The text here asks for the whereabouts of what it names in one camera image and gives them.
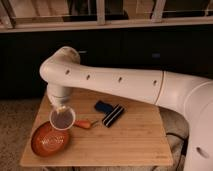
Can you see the blue handled lint brush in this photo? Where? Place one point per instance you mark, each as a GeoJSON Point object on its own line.
{"type": "Point", "coordinates": [112, 113]}

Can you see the wooden table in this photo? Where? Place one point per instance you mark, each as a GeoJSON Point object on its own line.
{"type": "Point", "coordinates": [136, 139]}

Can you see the dark cabinet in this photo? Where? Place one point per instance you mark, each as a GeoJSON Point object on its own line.
{"type": "Point", "coordinates": [181, 49]}

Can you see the orange ceramic bowl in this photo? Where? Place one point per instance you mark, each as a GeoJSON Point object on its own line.
{"type": "Point", "coordinates": [47, 141]}

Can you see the orange carrot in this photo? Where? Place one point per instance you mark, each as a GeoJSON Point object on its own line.
{"type": "Point", "coordinates": [85, 124]}

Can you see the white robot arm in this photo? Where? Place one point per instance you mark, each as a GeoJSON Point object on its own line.
{"type": "Point", "coordinates": [191, 96]}

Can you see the white ceramic cup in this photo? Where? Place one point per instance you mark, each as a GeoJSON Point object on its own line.
{"type": "Point", "coordinates": [62, 118]}

